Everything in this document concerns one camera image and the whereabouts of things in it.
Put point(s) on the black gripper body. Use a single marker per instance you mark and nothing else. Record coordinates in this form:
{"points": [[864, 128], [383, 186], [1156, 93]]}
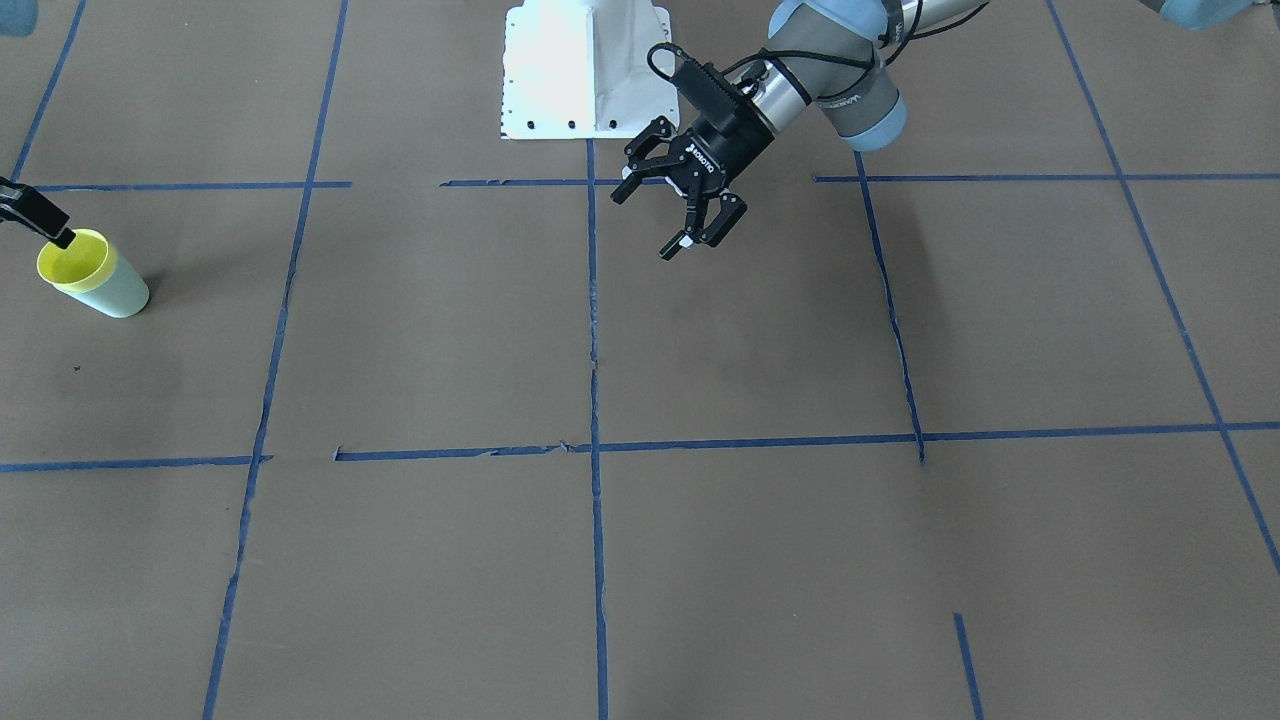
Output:
{"points": [[722, 152]]}

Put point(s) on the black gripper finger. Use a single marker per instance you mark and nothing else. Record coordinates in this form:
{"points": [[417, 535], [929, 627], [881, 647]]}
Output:
{"points": [[23, 204]]}

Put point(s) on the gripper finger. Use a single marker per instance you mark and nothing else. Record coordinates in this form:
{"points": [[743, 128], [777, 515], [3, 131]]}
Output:
{"points": [[657, 152], [707, 222]]}

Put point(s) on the yellow plastic cup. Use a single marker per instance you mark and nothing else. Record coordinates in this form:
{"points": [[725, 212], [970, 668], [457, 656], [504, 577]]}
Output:
{"points": [[85, 265]]}

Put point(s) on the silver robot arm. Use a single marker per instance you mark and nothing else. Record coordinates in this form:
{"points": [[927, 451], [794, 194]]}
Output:
{"points": [[831, 55]]}

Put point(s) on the green plastic cup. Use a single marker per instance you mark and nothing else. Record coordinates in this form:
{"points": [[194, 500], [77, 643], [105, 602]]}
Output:
{"points": [[116, 289]]}

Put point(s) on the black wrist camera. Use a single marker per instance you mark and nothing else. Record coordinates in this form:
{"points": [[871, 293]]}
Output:
{"points": [[722, 105]]}

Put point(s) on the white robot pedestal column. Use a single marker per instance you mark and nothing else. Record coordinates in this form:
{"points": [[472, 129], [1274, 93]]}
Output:
{"points": [[578, 69]]}

